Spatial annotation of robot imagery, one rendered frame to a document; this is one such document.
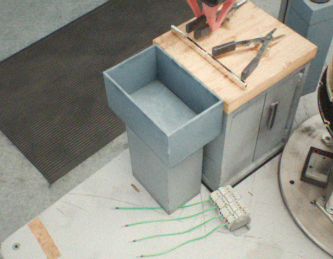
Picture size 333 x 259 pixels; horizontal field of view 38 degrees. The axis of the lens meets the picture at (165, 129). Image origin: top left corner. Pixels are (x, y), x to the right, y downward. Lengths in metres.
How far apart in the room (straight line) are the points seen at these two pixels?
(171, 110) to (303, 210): 0.32
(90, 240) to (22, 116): 1.32
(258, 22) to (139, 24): 1.70
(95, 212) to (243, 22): 0.45
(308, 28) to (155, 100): 0.34
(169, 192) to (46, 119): 1.34
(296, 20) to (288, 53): 0.21
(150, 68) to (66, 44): 1.64
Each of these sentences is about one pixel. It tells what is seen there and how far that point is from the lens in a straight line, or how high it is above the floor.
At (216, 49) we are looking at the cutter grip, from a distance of 0.78.
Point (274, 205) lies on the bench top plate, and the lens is 0.98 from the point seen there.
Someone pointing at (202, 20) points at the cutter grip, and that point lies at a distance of 0.82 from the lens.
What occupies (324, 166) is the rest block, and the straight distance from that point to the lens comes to 0.98.
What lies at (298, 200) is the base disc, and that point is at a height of 0.80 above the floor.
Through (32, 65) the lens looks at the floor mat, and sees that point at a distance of 2.41.
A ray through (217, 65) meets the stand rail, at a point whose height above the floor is 1.08.
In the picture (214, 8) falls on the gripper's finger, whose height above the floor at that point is 1.16.
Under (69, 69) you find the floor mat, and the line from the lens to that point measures 2.35.
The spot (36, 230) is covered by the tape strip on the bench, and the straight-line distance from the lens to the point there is 0.97.
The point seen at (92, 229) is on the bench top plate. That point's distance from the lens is 0.95.
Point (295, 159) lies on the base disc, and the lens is 1.02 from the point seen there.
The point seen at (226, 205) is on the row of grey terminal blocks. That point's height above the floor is 0.82.
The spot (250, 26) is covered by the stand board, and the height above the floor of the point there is 1.06.
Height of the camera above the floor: 1.61
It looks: 51 degrees down
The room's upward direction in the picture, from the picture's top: 2 degrees counter-clockwise
